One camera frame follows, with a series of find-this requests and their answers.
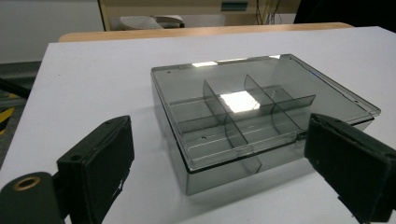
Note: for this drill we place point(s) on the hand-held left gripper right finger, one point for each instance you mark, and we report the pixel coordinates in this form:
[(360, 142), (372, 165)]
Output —
[(351, 161)]

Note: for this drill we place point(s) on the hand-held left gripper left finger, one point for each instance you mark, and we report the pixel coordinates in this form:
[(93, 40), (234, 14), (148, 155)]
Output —
[(93, 168)]

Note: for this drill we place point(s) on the clear grey compartment box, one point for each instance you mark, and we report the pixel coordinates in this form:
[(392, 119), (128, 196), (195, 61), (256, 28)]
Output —
[(218, 177)]

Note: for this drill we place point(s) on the yellow black floor tape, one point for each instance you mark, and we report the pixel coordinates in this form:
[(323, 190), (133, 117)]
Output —
[(6, 115)]

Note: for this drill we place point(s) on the black metal stand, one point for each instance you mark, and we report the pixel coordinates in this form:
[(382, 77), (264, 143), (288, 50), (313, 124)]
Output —
[(12, 87)]

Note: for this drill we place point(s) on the white cabinet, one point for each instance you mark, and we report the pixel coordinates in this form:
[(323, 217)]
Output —
[(46, 28)]

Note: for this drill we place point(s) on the grey chair base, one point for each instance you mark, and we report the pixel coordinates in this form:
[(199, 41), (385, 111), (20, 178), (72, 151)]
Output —
[(146, 22)]

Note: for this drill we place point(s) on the wooden table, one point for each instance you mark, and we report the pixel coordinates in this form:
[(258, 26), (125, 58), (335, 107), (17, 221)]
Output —
[(202, 31)]

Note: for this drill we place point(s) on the aluminium floor rail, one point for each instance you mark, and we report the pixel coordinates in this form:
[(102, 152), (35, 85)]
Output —
[(12, 102)]

